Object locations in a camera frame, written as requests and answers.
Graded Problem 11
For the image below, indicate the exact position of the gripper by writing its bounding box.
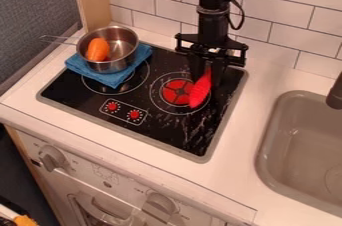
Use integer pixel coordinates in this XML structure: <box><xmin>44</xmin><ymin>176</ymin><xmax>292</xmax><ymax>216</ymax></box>
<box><xmin>173</xmin><ymin>29</ymin><xmax>250</xmax><ymax>88</ymax></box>

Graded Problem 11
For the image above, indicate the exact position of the toy stove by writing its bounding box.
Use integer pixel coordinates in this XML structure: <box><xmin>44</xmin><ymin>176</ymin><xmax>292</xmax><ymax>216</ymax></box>
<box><xmin>36</xmin><ymin>42</ymin><xmax>250</xmax><ymax>164</ymax></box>

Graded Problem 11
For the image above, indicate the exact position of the blue cloth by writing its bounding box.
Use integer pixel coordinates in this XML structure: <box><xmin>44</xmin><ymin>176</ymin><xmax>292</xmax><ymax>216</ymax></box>
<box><xmin>64</xmin><ymin>42</ymin><xmax>154</xmax><ymax>90</ymax></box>

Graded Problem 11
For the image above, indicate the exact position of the silver pot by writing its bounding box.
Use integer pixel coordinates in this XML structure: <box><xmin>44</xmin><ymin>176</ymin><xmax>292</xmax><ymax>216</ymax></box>
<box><xmin>38</xmin><ymin>25</ymin><xmax>141</xmax><ymax>74</ymax></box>

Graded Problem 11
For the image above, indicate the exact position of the orange toy carrot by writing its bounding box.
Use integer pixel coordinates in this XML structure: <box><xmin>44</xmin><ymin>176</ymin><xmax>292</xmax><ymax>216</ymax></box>
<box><xmin>85</xmin><ymin>37</ymin><xmax>111</xmax><ymax>62</ymax></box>

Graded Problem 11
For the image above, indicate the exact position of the toy sink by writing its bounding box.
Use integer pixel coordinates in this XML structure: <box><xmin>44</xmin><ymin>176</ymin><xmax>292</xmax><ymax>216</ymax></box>
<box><xmin>255</xmin><ymin>90</ymin><xmax>342</xmax><ymax>218</ymax></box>

